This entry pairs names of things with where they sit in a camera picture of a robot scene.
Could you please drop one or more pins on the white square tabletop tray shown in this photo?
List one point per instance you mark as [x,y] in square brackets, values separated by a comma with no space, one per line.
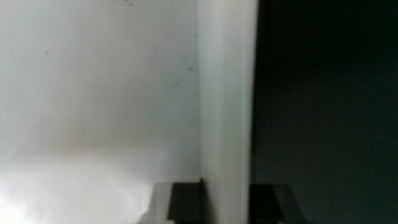
[126,108]

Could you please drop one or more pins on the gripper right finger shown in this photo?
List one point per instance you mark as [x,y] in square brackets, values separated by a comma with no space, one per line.
[275,207]

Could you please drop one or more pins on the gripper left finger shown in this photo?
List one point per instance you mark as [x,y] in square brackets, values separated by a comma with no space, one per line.
[177,204]

